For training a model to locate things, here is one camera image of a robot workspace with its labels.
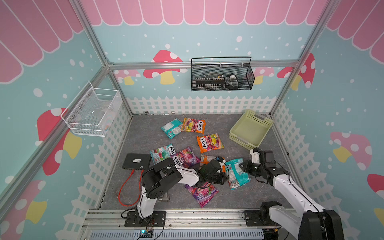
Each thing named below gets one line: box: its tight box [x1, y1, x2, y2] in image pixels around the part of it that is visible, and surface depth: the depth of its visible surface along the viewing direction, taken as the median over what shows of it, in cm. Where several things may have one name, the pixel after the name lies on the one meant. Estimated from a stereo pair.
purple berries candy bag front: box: [185, 184, 219, 208], surface depth 82 cm
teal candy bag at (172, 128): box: [160, 118, 183, 140], surface depth 111 cm
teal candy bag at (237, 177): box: [225, 158, 251, 191], surface depth 86 cm
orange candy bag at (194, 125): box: [181, 117, 206, 135], surface depth 114 cm
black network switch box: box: [122, 153, 152, 170], surface depth 95 cm
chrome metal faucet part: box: [159, 192, 170, 201], surface depth 81 cm
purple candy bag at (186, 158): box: [171, 146, 201, 169], surface depth 94 cm
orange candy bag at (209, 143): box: [196, 133, 225, 154], surface depth 103 cm
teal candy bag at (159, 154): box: [149, 143, 176, 165], surface depth 99 cm
